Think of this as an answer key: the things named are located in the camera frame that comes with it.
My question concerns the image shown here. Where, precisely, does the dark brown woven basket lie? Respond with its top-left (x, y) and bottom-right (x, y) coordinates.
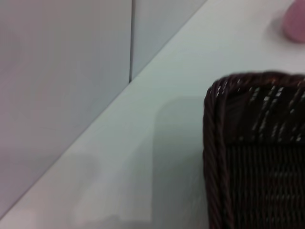
top-left (202, 71), bottom-right (305, 229)

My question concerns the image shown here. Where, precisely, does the pink peach toy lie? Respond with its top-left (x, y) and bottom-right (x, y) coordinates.
top-left (282, 0), bottom-right (305, 44)

